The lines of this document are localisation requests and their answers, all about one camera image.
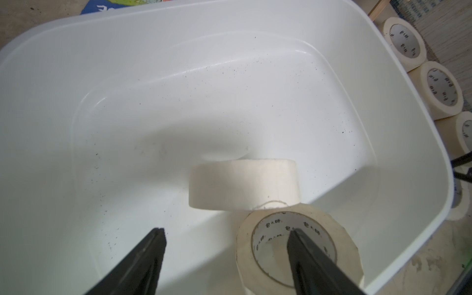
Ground blue treehouse book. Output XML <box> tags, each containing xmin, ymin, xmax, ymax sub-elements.
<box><xmin>81</xmin><ymin>0</ymin><xmax>167</xmax><ymax>15</ymax></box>

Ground masking tape roll eleven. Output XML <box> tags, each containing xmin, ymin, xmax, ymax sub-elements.
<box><xmin>379</xmin><ymin>17</ymin><xmax>427</xmax><ymax>73</ymax></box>

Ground white plastic storage box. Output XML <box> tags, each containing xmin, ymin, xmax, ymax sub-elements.
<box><xmin>1</xmin><ymin>1</ymin><xmax>454</xmax><ymax>295</ymax></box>

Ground masking tape roll four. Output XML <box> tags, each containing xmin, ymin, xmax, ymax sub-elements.
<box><xmin>446</xmin><ymin>178</ymin><xmax>470</xmax><ymax>221</ymax></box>

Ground wooden easel stand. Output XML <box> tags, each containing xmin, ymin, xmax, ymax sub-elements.
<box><xmin>354</xmin><ymin>0</ymin><xmax>390</xmax><ymax>21</ymax></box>

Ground masking tape roll three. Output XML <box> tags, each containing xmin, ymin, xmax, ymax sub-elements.
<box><xmin>408</xmin><ymin>61</ymin><xmax>464</xmax><ymax>120</ymax></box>

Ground masking tape roll eight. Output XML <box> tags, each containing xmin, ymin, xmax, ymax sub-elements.
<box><xmin>189</xmin><ymin>159</ymin><xmax>301</xmax><ymax>211</ymax></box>

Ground masking tape roll twelve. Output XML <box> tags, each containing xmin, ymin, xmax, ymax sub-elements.
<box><xmin>435</xmin><ymin>111</ymin><xmax>472</xmax><ymax>160</ymax></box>

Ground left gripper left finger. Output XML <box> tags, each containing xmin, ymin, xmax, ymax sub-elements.
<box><xmin>87</xmin><ymin>228</ymin><xmax>167</xmax><ymax>295</ymax></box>

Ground masking tape roll ten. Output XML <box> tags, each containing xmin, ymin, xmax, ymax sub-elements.
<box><xmin>236</xmin><ymin>204</ymin><xmax>365</xmax><ymax>295</ymax></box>

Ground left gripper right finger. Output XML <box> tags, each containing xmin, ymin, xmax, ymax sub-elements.
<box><xmin>286</xmin><ymin>229</ymin><xmax>363</xmax><ymax>295</ymax></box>

